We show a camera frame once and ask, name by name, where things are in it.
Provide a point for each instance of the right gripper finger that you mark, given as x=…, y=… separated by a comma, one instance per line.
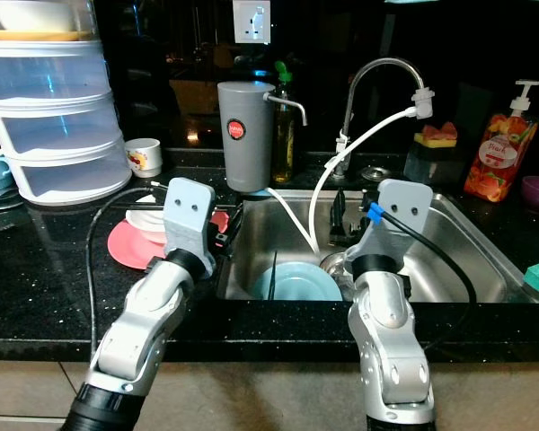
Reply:
x=340, y=220

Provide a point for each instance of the white round plate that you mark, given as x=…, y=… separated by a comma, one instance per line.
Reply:
x=148, y=220

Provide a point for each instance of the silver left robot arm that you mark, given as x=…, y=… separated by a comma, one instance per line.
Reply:
x=148, y=314

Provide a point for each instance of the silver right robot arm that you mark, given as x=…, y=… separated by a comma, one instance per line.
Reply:
x=386, y=341

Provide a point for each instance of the stainless steel bowl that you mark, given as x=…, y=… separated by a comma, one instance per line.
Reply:
x=337, y=265

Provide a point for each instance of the round metal drain cap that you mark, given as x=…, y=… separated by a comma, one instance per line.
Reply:
x=375, y=173

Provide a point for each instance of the thin black stick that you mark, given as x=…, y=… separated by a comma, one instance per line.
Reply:
x=271, y=285

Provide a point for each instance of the light blue plate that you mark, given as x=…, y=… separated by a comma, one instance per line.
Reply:
x=296, y=283

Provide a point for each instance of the green-capped oil bottle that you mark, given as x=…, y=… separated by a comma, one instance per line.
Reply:
x=283, y=144

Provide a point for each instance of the black sponge holder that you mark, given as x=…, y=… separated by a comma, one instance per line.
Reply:
x=431, y=166

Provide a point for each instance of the grey water filter canister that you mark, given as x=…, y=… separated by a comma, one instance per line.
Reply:
x=244, y=135

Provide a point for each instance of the pink round plate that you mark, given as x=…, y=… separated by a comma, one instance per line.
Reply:
x=130, y=251

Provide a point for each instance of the white printed mug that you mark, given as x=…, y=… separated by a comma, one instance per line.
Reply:
x=144, y=159

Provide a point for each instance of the yellow and red sponge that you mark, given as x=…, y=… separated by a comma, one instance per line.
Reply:
x=437, y=136

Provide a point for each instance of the stainless steel sink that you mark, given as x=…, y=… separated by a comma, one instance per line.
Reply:
x=485, y=260

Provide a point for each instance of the orange pump soap bottle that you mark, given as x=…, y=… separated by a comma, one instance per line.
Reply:
x=499, y=157

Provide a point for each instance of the chrome gooseneck faucet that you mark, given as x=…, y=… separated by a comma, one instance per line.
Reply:
x=382, y=63

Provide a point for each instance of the white three-tier plastic rack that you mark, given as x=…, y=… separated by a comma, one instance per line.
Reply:
x=54, y=130

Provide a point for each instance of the yellow plate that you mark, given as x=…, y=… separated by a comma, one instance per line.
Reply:
x=36, y=36

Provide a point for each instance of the white bowl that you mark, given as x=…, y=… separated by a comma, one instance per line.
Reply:
x=36, y=16

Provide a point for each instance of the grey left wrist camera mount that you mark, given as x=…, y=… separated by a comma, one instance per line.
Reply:
x=189, y=215

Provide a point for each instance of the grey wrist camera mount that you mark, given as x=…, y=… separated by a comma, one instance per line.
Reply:
x=404, y=206
x=189, y=215

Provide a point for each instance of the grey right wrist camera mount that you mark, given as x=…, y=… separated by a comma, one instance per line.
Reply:
x=404, y=206

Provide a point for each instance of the white wall socket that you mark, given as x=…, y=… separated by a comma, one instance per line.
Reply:
x=251, y=21

